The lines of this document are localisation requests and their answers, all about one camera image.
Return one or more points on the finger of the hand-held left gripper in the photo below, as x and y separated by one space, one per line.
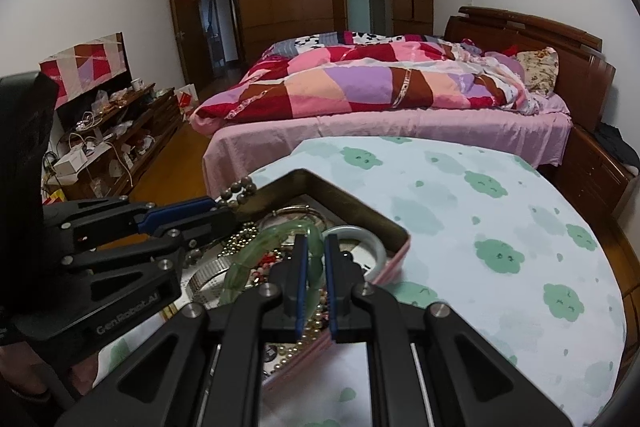
150 252
175 209

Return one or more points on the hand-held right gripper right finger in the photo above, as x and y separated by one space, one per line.
331 292

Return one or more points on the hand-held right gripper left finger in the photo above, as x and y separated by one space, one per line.
300 287

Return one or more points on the pink tin box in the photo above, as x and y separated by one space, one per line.
365 217

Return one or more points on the person's left hand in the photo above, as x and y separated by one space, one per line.
22 372

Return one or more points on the white cardboard box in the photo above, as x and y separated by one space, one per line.
75 159

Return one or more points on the metal watch band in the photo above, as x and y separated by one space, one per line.
205 272

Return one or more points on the white jade bangle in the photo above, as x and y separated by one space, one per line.
380 252

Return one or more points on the low wooden cabinet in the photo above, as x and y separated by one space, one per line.
130 132

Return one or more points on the television under patchwork cloth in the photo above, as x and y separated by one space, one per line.
85 67

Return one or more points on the white mug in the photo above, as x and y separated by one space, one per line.
136 84

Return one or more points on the wooden bed with pink sheet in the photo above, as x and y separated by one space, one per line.
375 132

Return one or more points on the patchwork quilt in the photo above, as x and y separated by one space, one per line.
360 77

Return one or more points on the wooden nightstand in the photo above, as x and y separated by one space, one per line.
590 172

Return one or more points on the purple pillow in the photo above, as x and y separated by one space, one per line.
502 62

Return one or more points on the floral pillow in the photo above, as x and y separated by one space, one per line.
540 67

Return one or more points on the dark clothes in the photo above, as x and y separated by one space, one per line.
617 142

